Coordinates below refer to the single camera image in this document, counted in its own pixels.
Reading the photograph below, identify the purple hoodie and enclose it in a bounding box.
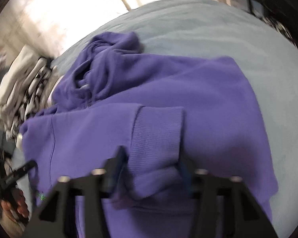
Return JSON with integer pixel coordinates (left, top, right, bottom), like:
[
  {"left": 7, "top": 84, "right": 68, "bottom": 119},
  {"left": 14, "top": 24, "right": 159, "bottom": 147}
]
[{"left": 20, "top": 32, "right": 278, "bottom": 237}]

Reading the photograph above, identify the left hand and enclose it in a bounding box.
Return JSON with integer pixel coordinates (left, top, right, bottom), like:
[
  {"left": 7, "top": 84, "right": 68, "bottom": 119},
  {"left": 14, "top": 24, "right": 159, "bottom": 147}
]
[{"left": 1, "top": 189, "right": 29, "bottom": 222}]

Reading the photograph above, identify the grey folded sweatshirt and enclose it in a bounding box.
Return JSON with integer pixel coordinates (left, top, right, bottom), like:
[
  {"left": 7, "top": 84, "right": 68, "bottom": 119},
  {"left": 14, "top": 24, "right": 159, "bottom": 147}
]
[{"left": 0, "top": 45, "right": 47, "bottom": 131}]

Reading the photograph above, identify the black white patterned garment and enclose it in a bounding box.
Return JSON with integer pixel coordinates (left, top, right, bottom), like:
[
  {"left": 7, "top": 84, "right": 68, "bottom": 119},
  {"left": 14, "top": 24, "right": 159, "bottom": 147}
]
[{"left": 2, "top": 58, "right": 59, "bottom": 141}]

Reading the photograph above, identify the grey-blue bed blanket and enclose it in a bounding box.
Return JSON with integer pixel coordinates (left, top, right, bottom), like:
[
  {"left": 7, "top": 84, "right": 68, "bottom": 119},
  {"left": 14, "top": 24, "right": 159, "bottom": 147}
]
[{"left": 20, "top": 0, "right": 298, "bottom": 237}]

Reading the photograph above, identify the cream floral curtain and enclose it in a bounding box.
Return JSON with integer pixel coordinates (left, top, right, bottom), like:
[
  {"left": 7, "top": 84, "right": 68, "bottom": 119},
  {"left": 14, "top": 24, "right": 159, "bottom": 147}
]
[{"left": 10, "top": 0, "right": 230, "bottom": 57}]

